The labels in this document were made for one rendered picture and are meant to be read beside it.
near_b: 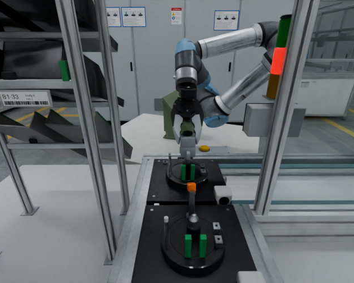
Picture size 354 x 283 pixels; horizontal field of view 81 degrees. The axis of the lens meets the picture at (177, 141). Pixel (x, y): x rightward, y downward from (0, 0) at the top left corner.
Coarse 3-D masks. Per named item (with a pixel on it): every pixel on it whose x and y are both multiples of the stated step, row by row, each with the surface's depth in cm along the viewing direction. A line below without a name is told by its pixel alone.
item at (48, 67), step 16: (16, 48) 39; (32, 48) 39; (48, 48) 38; (64, 48) 38; (16, 64) 39; (32, 64) 39; (48, 64) 38; (96, 64) 49; (96, 80) 49; (64, 96) 53; (96, 96) 50
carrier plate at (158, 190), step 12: (156, 168) 73; (216, 168) 73; (156, 180) 67; (216, 180) 67; (156, 192) 61; (168, 192) 61; (180, 192) 61; (204, 192) 61; (168, 204) 58; (180, 204) 58; (204, 204) 58; (216, 204) 58
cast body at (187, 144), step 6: (186, 132) 62; (192, 132) 62; (180, 138) 60; (186, 138) 60; (192, 138) 60; (180, 144) 61; (186, 144) 61; (192, 144) 61; (180, 150) 61; (186, 150) 61; (192, 150) 61; (186, 156) 61; (192, 156) 61
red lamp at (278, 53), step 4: (276, 48) 41; (280, 48) 41; (284, 48) 40; (276, 52) 42; (280, 52) 41; (276, 56) 42; (280, 56) 41; (276, 60) 42; (280, 60) 41; (272, 64) 43; (276, 64) 42; (280, 64) 41; (272, 68) 43; (276, 68) 42; (280, 68) 42; (272, 72) 43; (276, 72) 42
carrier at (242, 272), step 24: (144, 216) 53; (168, 216) 53; (192, 216) 42; (216, 216) 53; (144, 240) 46; (168, 240) 41; (192, 240) 43; (216, 240) 42; (240, 240) 46; (144, 264) 41; (168, 264) 41; (192, 264) 39; (216, 264) 40; (240, 264) 41
